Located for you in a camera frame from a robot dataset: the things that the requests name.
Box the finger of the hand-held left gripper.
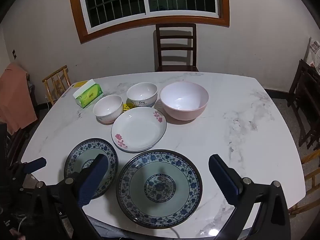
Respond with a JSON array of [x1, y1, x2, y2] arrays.
[[24, 157, 47, 174]]

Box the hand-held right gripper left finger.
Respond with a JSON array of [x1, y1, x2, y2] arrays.
[[32, 154, 109, 240]]

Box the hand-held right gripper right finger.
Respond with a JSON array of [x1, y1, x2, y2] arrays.
[[209, 154, 292, 240]]

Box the small blue patterned plate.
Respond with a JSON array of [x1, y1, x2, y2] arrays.
[[63, 138, 119, 200]]

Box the large blue patterned plate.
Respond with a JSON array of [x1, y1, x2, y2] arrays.
[[116, 149, 203, 229]]

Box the white pink-flower plate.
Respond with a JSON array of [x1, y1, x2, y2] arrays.
[[111, 107, 167, 153]]

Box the white bowl with pink base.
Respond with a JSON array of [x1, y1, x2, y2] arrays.
[[93, 94, 124, 124]]

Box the large pink bowl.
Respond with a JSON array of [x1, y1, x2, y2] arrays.
[[159, 81, 209, 121]]

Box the white bowl with blue base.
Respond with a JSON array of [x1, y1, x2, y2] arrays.
[[126, 82, 158, 108]]

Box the pink cloth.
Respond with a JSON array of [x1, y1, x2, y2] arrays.
[[0, 62, 38, 135]]

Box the bamboo chair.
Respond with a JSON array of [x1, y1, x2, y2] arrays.
[[42, 65, 72, 105], [290, 149, 320, 215]]

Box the green tissue box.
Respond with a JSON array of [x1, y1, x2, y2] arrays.
[[73, 79, 104, 109]]

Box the dark wooden slat chair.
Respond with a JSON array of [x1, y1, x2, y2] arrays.
[[153, 23, 199, 72]]

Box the stacked dark wooden chairs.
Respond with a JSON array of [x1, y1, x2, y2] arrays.
[[287, 59, 320, 150]]

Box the wood-framed barred window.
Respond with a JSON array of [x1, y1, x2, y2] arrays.
[[68, 0, 230, 44]]

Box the newspaper on wall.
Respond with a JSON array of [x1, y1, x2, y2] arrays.
[[306, 37, 320, 74]]

